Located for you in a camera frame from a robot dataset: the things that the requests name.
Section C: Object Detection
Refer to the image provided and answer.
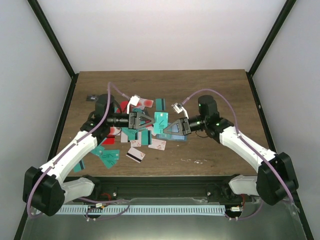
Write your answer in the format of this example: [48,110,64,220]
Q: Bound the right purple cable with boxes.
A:
[181,88,295,221]

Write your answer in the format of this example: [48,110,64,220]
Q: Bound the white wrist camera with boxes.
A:
[126,94,141,114]
[171,102,189,119]

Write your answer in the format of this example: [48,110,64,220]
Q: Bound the red card black stripe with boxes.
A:
[117,101,129,113]

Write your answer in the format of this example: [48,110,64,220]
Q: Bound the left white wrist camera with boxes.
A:
[126,94,141,114]

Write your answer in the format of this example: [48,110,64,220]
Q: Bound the purple cable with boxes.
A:
[181,88,295,221]
[26,81,131,222]

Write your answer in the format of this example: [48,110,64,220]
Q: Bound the teal vertical card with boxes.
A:
[153,111,169,134]

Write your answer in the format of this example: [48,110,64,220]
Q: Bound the teal striped card left edge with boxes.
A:
[73,160,85,173]

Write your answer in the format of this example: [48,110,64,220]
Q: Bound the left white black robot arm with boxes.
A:
[22,93,155,218]

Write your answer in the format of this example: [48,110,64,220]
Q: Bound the small black card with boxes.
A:
[86,94,99,102]

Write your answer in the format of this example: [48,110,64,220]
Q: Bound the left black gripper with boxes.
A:
[107,112,156,130]

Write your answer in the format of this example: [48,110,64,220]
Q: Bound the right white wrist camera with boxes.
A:
[171,102,189,119]

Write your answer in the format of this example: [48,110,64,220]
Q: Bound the teal VIP card front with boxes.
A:
[100,149,120,169]

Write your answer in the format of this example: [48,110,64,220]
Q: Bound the teal card with stripe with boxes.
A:
[155,98,166,112]

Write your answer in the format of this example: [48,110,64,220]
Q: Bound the teal card far left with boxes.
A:
[90,145,105,157]

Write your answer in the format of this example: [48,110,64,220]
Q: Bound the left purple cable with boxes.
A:
[26,81,131,222]

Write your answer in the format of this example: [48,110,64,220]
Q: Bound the white card red circles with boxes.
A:
[137,98,154,109]

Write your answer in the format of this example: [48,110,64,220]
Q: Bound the light blue slotted rail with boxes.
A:
[57,205,226,216]

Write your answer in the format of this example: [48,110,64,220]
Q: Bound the black aluminium frame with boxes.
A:
[13,0,315,240]

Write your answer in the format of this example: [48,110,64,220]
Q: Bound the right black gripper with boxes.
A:
[164,115,208,136]

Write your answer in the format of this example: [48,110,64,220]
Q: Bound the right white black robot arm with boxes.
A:
[163,95,299,206]

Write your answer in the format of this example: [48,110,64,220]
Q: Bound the red card lower left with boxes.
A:
[101,135,116,146]

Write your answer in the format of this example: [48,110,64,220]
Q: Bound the white card red pattern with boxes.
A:
[148,138,167,151]

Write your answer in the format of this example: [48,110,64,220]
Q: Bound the blue leather card holder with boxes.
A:
[153,124,187,142]

